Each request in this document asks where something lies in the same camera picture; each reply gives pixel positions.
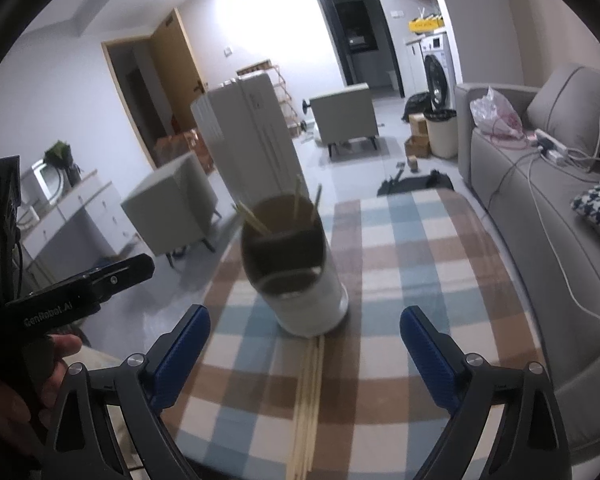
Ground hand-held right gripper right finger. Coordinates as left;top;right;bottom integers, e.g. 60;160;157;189
399;305;573;480

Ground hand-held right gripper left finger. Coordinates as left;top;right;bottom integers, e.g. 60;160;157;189
42;304;211;480

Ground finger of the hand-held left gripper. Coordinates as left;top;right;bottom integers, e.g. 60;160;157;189
77;254;155;307

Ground white grey utensil holder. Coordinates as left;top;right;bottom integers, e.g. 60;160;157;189
240;195;351;338

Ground pile of wooden chopsticks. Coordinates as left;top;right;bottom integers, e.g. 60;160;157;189
285;337;325;480

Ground light wooden chopstick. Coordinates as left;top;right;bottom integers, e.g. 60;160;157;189
232;202;273;236

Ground person's left hand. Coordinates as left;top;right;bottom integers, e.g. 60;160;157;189
0;334;84;461

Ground white drawer dresser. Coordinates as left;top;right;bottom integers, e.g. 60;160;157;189
20;170;140;281

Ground grey stool near table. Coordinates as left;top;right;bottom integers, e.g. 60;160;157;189
120;152;223;268

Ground checked tablecloth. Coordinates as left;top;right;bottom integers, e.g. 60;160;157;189
172;191;551;480

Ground round mirror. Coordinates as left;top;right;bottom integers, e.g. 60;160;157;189
32;157;73;208

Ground brown gift box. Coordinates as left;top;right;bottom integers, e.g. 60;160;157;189
155;135;191;166

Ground dark green plant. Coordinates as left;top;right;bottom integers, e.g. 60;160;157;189
44;140;83;186

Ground grey sofa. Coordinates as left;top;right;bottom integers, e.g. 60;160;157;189
452;64;600;451

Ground black cloth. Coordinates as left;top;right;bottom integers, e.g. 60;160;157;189
377;170;455;197

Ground beige trash bin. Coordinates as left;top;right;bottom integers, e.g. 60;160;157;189
424;109;460;160

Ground wooden door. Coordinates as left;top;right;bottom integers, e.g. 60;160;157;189
148;7;215;171

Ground gold metal shelf rack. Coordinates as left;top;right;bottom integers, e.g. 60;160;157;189
237;60;303;138

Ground white power strip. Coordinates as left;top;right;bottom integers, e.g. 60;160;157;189
534;129;568;163

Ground black garbage bag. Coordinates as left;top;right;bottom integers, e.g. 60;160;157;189
402;92;433;123

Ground white plastic bag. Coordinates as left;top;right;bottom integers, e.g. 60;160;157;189
469;86;525;138

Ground grey bedside cabinet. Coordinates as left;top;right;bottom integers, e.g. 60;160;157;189
310;82;379;158

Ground white washing machine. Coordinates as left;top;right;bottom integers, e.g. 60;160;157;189
422;32;456;111

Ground white counter cabinet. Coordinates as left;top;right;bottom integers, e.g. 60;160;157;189
405;35;428;98

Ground grey sofa back cushion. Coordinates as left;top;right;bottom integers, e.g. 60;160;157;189
525;64;600;161

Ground yellow box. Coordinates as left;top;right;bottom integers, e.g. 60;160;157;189
408;17;443;35

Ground dark glass door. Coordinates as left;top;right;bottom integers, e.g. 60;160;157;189
310;0;405;98

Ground white charging cable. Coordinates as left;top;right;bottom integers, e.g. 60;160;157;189
527;152;600;338

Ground white power cord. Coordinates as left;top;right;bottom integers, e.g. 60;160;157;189
562;147;600;171

